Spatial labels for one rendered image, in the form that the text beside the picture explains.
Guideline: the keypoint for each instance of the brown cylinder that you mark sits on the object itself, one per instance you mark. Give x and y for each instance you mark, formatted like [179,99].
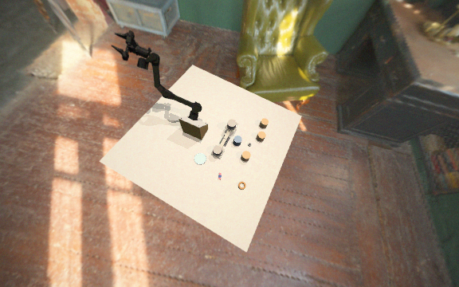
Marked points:
[264,122]
[261,136]
[245,156]

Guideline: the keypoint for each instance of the grey balance beam with flat pans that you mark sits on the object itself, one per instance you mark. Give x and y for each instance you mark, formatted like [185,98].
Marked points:
[225,140]

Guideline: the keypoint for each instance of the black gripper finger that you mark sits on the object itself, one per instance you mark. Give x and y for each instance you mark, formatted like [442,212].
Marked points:
[124,36]
[119,50]

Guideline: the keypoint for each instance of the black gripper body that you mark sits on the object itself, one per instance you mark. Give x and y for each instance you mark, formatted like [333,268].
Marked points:
[125,55]

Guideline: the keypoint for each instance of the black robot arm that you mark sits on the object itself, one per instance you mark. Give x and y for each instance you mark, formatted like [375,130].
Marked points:
[155,59]

